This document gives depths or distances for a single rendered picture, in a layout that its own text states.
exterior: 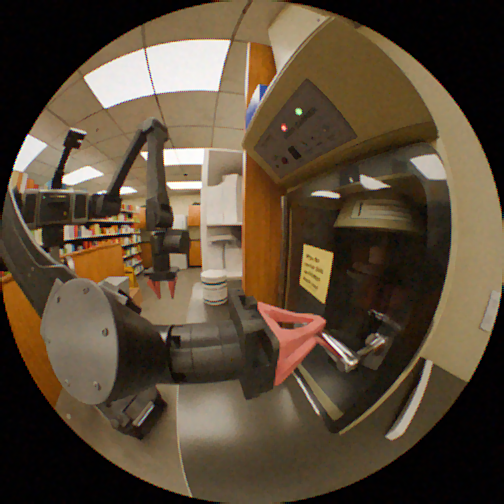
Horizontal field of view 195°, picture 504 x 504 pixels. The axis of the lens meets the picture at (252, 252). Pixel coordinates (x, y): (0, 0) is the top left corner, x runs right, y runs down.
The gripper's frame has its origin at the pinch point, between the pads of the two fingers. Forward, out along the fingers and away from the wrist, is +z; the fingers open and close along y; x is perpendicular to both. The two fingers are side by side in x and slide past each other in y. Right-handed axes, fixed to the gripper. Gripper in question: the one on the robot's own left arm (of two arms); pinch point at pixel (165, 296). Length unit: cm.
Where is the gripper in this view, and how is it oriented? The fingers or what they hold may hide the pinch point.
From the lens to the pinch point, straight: 52.0
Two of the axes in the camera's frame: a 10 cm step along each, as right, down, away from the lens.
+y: 9.6, -0.3, 2.9
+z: -0.2, 9.9, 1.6
